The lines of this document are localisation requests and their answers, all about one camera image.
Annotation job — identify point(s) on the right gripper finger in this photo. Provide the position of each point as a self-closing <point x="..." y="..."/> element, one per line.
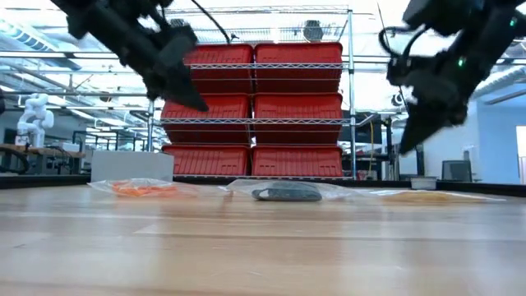
<point x="419" y="127"/>

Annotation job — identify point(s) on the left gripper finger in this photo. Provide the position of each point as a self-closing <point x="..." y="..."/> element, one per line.
<point x="176" y="90"/>

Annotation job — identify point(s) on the orange rubber band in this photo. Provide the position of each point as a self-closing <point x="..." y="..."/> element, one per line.
<point x="131" y="190"/>
<point x="164" y="191"/>

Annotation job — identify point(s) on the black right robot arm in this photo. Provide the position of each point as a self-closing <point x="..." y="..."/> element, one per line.
<point x="505" y="41"/>

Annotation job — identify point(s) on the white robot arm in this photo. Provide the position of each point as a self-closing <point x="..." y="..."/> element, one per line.
<point x="37" y="109"/>

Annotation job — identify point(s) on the red plastic bin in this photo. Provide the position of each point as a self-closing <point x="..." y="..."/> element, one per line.
<point x="298" y="107"/>
<point x="205" y="162"/>
<point x="298" y="162"/>
<point x="298" y="82"/>
<point x="230" y="109"/>
<point x="230" y="55"/>

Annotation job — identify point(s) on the grey office chair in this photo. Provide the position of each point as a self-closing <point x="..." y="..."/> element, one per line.
<point x="456" y="170"/>

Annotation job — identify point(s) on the white cardboard box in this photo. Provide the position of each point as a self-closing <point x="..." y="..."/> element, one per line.
<point x="131" y="164"/>

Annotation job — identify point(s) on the wooden workbench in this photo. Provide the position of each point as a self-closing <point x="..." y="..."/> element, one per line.
<point x="41" y="150"/>

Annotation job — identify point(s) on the dark round device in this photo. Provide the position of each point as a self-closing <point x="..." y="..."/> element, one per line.
<point x="313" y="30"/>

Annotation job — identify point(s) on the black post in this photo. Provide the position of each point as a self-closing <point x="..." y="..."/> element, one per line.
<point x="419" y="162"/>

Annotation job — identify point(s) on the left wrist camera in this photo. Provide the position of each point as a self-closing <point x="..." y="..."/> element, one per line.
<point x="176" y="47"/>

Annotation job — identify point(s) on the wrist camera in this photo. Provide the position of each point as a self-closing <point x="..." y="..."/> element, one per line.
<point x="176" y="47"/>
<point x="400" y="72"/>

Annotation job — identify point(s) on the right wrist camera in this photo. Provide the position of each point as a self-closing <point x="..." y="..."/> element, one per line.
<point x="400" y="72"/>

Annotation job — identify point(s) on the black aluminium table frame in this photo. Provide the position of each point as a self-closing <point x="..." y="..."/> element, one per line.
<point x="41" y="181"/>

